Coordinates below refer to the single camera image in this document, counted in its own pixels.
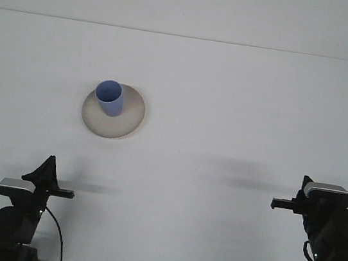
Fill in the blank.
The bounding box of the pale blue cup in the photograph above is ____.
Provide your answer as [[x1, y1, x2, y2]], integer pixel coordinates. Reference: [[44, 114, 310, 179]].
[[91, 77, 127, 119]]

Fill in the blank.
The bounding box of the pale round plate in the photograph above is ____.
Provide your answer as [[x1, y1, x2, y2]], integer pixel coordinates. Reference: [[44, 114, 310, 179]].
[[78, 78, 150, 144]]

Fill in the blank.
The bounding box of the long black arm cable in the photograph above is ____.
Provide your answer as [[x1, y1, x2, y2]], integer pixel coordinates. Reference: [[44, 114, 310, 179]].
[[37, 205, 70, 261]]

